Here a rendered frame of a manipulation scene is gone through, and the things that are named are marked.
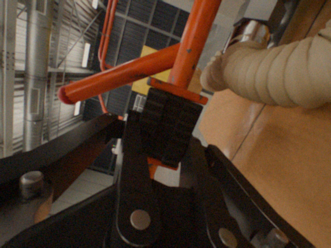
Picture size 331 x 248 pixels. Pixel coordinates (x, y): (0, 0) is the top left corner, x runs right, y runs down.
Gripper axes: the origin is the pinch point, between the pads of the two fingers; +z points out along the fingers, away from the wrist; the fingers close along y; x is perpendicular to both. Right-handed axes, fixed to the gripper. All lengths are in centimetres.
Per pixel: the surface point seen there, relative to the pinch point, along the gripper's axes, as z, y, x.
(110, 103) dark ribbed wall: 1057, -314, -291
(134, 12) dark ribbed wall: 1047, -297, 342
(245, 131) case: 2.9, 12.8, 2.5
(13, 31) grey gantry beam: 190, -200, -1
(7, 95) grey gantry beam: 185, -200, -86
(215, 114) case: 14.9, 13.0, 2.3
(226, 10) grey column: 94, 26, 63
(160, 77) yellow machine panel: 724, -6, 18
